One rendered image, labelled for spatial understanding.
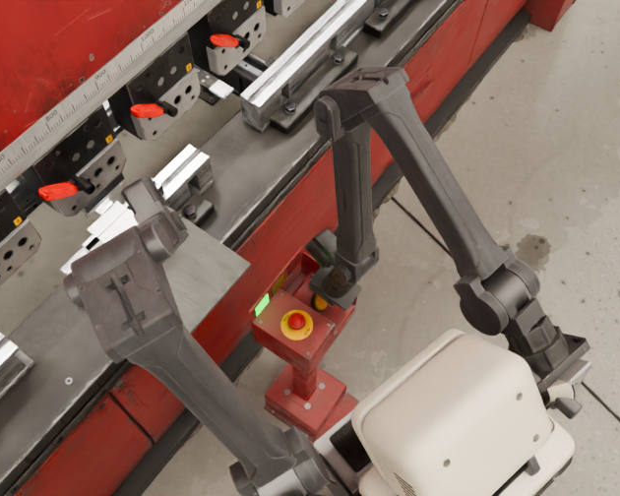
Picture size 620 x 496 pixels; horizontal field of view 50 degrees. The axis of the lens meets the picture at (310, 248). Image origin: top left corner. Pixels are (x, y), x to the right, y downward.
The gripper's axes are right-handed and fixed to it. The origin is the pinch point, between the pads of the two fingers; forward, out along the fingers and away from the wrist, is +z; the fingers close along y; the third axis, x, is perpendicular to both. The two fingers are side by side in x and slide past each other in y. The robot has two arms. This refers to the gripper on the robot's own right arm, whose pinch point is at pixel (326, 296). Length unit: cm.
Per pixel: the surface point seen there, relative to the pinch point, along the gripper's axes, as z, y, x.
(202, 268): -17.3, 23.4, 17.3
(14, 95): -58, 52, 26
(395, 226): 78, -9, -69
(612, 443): 53, -104, -39
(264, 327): 1.2, 7.1, 14.2
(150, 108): -43, 43, 9
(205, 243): -16.6, 26.3, 12.7
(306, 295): 4.8, 3.6, 0.9
